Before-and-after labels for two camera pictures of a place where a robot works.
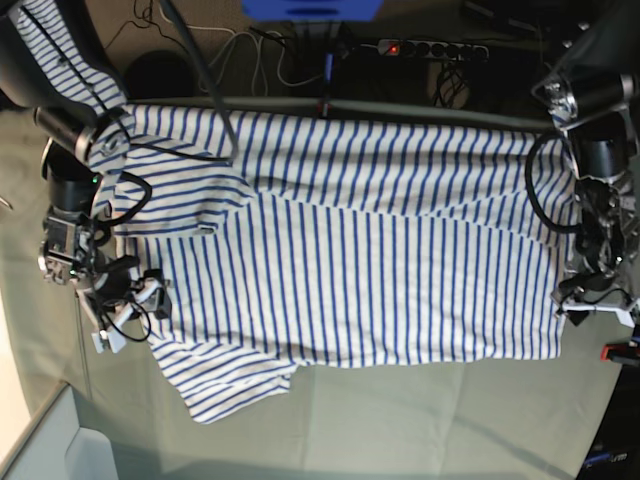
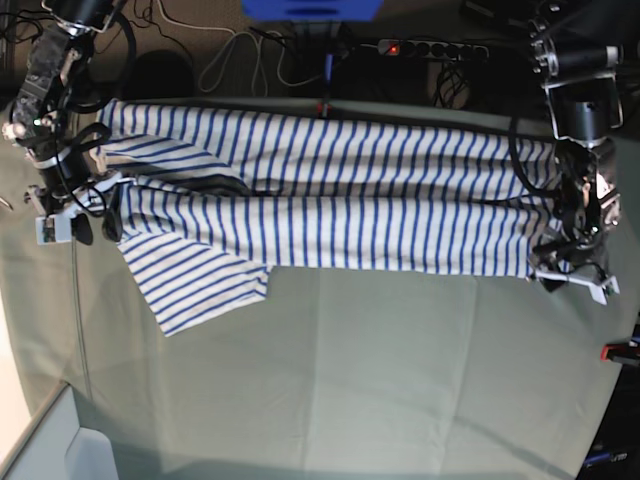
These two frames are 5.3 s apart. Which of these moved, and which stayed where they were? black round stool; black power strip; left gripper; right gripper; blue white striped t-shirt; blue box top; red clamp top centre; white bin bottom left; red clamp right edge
Moved: blue white striped t-shirt; right gripper; left gripper
Stayed: black round stool; black power strip; red clamp top centre; blue box top; white bin bottom left; red clamp right edge
